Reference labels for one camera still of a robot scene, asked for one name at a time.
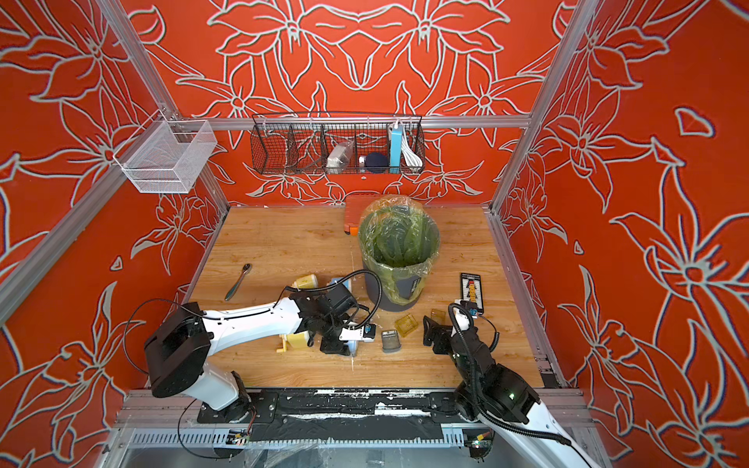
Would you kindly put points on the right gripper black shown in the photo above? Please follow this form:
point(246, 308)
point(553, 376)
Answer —
point(436, 329)

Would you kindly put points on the yellow-green plastic bin liner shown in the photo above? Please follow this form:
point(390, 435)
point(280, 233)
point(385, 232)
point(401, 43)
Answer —
point(397, 231)

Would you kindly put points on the light blue box in basket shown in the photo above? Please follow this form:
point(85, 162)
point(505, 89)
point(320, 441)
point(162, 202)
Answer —
point(395, 152)

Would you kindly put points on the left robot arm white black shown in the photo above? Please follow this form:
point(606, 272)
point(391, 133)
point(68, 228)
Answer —
point(178, 353)

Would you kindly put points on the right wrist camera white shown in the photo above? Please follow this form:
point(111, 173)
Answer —
point(461, 318)

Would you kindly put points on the silver packet in basket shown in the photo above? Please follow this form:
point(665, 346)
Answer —
point(340, 157)

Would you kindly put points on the blue sharpener back row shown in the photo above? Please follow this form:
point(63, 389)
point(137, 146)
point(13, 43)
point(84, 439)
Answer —
point(346, 282)

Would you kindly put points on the white slotted cable duct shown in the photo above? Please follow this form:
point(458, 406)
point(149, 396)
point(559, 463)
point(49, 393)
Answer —
point(448, 436)

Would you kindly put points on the yellow sharpener back row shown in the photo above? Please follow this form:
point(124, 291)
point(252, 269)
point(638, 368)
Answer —
point(309, 281)

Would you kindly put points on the dark blue round object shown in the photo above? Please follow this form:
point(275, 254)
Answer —
point(376, 163)

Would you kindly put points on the orange tool case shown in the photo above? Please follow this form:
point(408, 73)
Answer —
point(354, 206)

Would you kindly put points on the yellow sharpener front row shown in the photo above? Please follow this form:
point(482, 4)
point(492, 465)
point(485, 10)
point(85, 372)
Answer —
point(295, 341)

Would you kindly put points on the clear plastic wall bin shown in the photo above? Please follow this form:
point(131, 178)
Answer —
point(168, 157)

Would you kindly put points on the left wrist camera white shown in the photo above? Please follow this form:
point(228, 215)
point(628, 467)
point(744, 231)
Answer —
point(366, 333)

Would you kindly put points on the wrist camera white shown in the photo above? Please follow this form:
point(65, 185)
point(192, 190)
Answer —
point(366, 333)
point(461, 318)

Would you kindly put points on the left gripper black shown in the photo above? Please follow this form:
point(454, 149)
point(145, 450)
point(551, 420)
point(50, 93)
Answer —
point(338, 348)

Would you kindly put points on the yellow clear shavings tray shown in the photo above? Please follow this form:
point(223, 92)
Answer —
point(406, 325)

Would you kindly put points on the black connector board yellow plugs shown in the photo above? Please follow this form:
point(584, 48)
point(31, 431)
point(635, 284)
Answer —
point(472, 293)

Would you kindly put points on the black wire wall basket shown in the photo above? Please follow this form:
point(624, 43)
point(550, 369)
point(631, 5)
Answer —
point(337, 143)

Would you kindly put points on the light blue sharpener front row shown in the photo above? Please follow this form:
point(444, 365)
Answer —
point(352, 347)

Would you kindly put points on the dark grey garbage bin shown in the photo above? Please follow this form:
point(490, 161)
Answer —
point(401, 286)

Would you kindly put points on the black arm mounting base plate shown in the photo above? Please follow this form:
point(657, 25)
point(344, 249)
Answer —
point(341, 412)

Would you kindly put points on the metal spoon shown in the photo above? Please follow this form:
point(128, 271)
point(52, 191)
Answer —
point(246, 269)

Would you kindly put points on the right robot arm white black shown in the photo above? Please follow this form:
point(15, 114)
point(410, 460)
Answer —
point(498, 397)

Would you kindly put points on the yellow sharpener row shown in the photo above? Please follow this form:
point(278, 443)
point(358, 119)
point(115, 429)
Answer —
point(309, 281)
point(295, 341)

